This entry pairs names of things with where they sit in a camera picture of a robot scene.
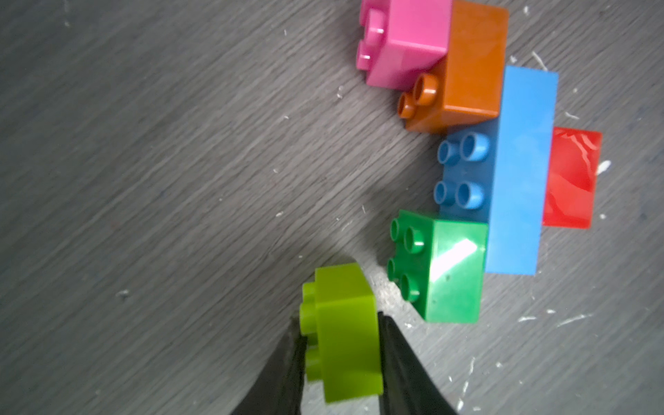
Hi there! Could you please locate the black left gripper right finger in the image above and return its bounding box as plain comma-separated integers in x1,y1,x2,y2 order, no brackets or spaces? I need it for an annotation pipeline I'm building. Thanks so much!
378,312,458,415

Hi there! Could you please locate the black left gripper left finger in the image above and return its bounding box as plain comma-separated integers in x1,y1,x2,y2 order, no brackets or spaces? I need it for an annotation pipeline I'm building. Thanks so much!
231,317,307,415

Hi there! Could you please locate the lime green lego brick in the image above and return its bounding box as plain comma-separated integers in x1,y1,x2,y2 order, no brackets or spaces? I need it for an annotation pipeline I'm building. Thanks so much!
299,263,384,403

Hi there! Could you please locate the blue long lego brick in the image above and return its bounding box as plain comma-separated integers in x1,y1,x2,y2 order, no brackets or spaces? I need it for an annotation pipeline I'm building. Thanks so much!
434,66,559,276

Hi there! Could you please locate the red lego brick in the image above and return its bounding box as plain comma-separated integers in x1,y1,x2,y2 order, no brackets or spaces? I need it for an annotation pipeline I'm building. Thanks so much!
543,127,603,229

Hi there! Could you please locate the orange lego brick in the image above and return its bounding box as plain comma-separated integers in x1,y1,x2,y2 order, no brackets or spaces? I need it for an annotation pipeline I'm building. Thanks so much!
398,1,509,134

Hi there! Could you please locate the pink lego brick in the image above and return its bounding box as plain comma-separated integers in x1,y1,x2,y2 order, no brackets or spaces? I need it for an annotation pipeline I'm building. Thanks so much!
356,0,453,91

